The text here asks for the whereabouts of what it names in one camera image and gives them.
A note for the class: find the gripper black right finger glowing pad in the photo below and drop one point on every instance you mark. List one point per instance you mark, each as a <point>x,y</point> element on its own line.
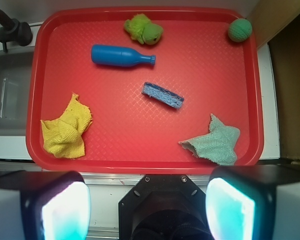
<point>259,202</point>

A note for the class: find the brown cardboard box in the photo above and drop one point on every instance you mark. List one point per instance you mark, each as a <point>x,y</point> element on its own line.
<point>276,24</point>

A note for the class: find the red plastic tray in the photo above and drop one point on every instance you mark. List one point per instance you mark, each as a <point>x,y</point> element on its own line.
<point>132,133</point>

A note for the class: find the green textured ball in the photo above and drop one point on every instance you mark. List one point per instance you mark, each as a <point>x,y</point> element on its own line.
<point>240,30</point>

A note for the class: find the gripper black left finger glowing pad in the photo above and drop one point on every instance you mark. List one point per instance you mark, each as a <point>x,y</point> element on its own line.
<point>44,205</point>

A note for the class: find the black faucet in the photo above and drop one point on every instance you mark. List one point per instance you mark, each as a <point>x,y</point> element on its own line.
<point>12,30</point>

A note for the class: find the blue sponge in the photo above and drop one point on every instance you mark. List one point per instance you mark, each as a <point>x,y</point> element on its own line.
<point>163,95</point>

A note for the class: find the yellow cloth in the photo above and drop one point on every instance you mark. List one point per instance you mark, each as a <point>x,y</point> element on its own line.
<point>62,137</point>

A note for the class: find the blue plastic bottle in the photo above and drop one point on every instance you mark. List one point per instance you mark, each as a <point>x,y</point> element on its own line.
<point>119,56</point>

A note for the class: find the green plush toy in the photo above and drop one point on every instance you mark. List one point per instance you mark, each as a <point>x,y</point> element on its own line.
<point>141,29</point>

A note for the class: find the light green cloth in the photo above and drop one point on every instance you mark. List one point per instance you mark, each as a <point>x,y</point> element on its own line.
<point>217,146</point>

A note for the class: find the grey sink basin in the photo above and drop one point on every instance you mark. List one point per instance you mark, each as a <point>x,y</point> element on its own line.
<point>15,77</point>

